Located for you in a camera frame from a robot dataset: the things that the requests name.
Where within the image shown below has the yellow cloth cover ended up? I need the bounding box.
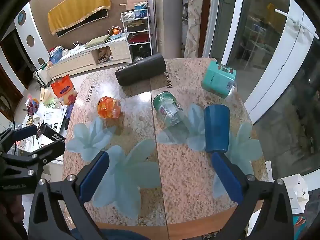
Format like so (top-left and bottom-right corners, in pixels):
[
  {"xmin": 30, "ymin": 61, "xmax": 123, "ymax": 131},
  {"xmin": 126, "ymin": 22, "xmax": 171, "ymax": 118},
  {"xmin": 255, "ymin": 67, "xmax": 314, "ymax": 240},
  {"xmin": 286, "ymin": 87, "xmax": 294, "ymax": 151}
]
[{"xmin": 47, "ymin": 0, "xmax": 111, "ymax": 36}]

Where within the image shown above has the white metal shelf rack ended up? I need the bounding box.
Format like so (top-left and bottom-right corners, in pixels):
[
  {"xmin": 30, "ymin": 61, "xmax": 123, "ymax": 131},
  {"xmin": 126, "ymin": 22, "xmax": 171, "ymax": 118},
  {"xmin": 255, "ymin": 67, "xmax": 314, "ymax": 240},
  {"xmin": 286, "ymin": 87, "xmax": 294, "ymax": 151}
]
[{"xmin": 120, "ymin": 8, "xmax": 153, "ymax": 60}]

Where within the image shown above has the patterned curtain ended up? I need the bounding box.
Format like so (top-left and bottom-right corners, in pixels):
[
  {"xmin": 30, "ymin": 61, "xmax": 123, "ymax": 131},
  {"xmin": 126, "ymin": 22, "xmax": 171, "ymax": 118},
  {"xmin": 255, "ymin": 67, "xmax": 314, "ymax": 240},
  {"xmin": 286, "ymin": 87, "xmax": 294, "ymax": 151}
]
[{"xmin": 184, "ymin": 0, "xmax": 205, "ymax": 58}]

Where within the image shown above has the white window handle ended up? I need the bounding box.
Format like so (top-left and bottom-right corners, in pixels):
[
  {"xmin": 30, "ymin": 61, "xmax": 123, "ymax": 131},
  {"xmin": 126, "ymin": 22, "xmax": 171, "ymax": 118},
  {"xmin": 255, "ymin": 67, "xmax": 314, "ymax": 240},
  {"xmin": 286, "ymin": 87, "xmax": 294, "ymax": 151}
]
[{"xmin": 274, "ymin": 8, "xmax": 319, "ymax": 40}]

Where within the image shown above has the bowl of oranges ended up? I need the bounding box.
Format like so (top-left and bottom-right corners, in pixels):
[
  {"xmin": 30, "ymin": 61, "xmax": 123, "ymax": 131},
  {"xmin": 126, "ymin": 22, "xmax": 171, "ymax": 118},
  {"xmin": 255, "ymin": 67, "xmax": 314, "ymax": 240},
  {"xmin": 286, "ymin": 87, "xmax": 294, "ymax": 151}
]
[{"xmin": 108, "ymin": 26, "xmax": 123, "ymax": 39}]

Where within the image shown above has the black cylindrical tumbler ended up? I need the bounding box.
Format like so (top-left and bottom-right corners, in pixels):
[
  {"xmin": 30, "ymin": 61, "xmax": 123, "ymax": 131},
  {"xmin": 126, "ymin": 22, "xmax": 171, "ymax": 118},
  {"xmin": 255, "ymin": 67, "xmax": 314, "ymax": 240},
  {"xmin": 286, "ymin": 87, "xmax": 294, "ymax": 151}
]
[{"xmin": 115, "ymin": 53, "xmax": 166, "ymax": 87}]

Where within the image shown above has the orange patterned cup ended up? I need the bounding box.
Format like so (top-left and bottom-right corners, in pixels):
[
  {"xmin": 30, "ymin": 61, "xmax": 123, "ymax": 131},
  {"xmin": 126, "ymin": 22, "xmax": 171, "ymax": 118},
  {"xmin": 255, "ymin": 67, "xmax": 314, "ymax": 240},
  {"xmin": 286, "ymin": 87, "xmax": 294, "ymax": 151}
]
[{"xmin": 97, "ymin": 96, "xmax": 122, "ymax": 119}]

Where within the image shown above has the white suitcase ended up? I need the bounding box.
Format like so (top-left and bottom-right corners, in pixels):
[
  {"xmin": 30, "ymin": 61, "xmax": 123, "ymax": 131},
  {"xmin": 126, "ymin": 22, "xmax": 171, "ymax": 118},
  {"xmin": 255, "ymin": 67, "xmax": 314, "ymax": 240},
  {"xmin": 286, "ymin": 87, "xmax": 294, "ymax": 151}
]
[{"xmin": 33, "ymin": 62, "xmax": 53, "ymax": 88}]

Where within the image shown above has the blue plastic cup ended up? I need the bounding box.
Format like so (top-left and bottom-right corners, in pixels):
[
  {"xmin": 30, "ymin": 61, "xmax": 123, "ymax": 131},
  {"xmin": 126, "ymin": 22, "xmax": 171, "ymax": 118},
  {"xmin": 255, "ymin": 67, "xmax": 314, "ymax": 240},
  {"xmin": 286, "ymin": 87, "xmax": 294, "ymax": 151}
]
[{"xmin": 203, "ymin": 105, "xmax": 230, "ymax": 153}]

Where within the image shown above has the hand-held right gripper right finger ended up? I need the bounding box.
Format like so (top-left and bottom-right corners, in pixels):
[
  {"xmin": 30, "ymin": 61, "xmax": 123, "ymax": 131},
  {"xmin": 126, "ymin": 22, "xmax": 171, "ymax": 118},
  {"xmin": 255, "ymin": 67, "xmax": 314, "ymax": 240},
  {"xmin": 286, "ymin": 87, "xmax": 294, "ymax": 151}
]
[{"xmin": 211, "ymin": 152, "xmax": 295, "ymax": 240}]

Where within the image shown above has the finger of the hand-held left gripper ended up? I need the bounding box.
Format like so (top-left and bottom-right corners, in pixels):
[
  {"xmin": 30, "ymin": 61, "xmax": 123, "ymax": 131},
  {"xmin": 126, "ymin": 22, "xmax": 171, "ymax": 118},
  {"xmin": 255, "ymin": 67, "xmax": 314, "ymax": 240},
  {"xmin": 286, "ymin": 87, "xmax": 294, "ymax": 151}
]
[
  {"xmin": 0, "ymin": 125, "xmax": 38, "ymax": 153},
  {"xmin": 0, "ymin": 132, "xmax": 66, "ymax": 178}
]

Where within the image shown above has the orange tissue box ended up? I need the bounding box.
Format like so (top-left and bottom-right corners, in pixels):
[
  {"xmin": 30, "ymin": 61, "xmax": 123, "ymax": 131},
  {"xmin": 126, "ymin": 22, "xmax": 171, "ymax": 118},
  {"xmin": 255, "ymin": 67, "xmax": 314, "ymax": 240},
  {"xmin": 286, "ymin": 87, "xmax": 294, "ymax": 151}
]
[{"xmin": 51, "ymin": 74, "xmax": 78, "ymax": 106}]

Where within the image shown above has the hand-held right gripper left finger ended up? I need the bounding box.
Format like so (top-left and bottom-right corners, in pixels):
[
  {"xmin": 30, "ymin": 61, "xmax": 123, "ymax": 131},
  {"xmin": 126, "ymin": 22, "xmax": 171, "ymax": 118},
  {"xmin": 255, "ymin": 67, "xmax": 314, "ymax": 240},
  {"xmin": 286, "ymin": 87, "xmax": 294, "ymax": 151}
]
[{"xmin": 28, "ymin": 151, "xmax": 110, "ymax": 240}]

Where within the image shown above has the white low cabinet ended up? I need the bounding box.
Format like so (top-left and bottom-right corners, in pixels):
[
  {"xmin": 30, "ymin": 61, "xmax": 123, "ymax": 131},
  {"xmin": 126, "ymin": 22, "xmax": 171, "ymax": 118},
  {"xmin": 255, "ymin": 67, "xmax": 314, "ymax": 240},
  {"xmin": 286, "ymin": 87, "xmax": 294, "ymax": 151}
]
[{"xmin": 47, "ymin": 33, "xmax": 133, "ymax": 79}]

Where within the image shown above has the teal tissue pack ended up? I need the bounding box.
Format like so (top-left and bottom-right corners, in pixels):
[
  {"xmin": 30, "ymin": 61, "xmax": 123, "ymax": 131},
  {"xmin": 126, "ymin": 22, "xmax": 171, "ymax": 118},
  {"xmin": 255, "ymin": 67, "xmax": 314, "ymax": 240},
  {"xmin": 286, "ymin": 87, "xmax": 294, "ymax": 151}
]
[{"xmin": 201, "ymin": 60, "xmax": 237, "ymax": 98}]

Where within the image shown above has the pile of printed papers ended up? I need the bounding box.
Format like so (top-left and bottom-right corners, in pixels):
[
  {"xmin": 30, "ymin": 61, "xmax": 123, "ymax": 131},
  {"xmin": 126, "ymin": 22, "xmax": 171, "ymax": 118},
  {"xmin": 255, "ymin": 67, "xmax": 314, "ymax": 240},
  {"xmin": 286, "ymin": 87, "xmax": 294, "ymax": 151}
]
[{"xmin": 24, "ymin": 105, "xmax": 69, "ymax": 135}]

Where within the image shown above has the open cardboard box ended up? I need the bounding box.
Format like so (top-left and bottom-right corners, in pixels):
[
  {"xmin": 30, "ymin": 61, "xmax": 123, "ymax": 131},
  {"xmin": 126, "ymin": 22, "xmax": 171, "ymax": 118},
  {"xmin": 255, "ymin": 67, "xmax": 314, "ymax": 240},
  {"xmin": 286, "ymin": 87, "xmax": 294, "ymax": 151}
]
[{"xmin": 119, "ymin": 0, "xmax": 149, "ymax": 13}]

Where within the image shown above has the grey round pillar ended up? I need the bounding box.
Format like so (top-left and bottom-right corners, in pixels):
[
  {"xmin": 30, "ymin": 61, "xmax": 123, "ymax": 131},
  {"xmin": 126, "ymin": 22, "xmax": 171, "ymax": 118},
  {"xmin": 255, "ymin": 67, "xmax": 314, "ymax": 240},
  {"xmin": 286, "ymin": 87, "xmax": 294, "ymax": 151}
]
[{"xmin": 153, "ymin": 0, "xmax": 183, "ymax": 60}]

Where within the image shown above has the white paper box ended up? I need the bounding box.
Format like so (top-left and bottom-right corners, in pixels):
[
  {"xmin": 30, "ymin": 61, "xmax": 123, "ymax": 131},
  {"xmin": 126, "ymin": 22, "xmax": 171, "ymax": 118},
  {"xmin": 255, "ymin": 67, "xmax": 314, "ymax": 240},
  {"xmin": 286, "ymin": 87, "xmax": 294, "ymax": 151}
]
[{"xmin": 280, "ymin": 174, "xmax": 310, "ymax": 215}]

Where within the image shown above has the clear jar with green lid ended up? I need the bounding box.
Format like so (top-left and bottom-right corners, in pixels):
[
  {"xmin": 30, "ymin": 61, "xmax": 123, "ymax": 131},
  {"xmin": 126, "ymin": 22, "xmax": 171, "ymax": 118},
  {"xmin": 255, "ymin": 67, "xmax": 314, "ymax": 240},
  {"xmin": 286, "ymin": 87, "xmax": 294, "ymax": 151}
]
[{"xmin": 153, "ymin": 91, "xmax": 188, "ymax": 133}]

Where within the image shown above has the green cushion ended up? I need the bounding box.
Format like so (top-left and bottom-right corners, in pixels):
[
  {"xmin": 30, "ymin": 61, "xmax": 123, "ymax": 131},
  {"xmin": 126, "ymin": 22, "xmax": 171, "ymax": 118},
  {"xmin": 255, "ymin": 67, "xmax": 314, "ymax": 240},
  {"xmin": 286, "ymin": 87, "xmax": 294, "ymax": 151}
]
[{"xmin": 86, "ymin": 35, "xmax": 111, "ymax": 48}]

